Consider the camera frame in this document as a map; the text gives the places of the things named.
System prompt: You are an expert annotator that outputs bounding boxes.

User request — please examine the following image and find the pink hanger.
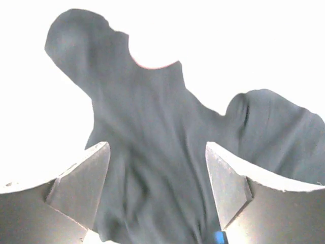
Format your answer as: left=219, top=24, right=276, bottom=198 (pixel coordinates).
left=133, top=56, right=178, bottom=70

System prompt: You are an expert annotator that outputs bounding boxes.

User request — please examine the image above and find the black t shirt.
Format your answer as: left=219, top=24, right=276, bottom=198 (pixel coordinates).
left=45, top=9, right=324, bottom=243

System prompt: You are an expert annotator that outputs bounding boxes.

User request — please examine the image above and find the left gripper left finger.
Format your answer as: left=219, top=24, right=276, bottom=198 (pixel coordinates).
left=1, top=142, right=110, bottom=243

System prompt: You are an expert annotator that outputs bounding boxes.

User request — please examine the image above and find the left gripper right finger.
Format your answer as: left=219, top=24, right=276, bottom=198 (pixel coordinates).
left=205, top=142, right=324, bottom=244

